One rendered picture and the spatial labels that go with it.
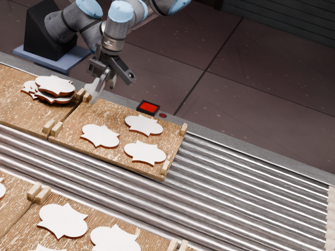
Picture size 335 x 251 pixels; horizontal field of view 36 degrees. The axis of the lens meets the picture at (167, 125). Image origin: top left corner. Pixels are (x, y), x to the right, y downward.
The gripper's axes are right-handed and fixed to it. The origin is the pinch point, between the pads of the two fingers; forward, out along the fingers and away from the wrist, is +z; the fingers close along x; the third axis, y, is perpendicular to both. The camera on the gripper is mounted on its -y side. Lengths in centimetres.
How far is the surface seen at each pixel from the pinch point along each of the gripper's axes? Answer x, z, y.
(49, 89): 4.8, 3.8, 18.5
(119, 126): -0.8, 8.3, -9.0
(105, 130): 6.6, 7.3, -6.8
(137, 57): -254, 110, 72
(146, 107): -21.9, 8.9, -10.6
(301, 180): -18, 5, -76
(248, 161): -16, 7, -56
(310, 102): -297, 97, -86
